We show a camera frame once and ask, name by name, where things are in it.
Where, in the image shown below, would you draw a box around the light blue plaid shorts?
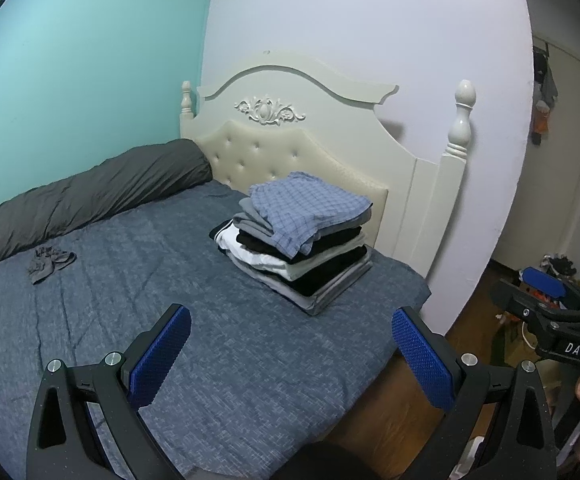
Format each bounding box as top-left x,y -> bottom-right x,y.
249,171 -> 372,258

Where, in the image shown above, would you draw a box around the clothes hanging on door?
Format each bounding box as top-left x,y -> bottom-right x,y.
529,47 -> 559,146

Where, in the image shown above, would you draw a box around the clutter on wooden floor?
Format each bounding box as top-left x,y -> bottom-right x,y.
489,252 -> 580,411

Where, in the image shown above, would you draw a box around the blue patterned bed cover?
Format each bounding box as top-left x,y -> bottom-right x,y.
0,181 -> 430,479

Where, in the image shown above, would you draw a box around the dark grey crumpled garment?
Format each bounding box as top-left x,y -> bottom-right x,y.
28,246 -> 77,285

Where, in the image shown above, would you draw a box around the dark grey rolled duvet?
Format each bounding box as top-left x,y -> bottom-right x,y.
0,139 -> 213,261

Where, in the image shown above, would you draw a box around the cream tufted headboard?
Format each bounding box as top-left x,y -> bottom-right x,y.
179,52 -> 476,275

